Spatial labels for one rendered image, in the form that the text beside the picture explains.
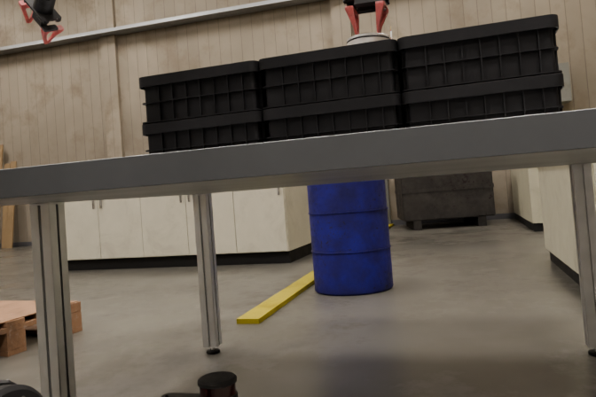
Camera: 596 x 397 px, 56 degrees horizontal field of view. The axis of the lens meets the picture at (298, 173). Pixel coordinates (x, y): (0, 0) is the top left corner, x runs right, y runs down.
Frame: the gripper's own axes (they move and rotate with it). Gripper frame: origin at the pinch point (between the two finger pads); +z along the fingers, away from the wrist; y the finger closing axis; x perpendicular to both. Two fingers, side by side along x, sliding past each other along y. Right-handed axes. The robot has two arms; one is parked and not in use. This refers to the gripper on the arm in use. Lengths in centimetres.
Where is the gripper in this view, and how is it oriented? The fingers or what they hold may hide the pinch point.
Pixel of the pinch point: (367, 35)
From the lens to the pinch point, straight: 138.1
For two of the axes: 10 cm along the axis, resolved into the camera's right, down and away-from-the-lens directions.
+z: 0.3, 10.0, -0.7
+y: -9.5, 0.5, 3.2
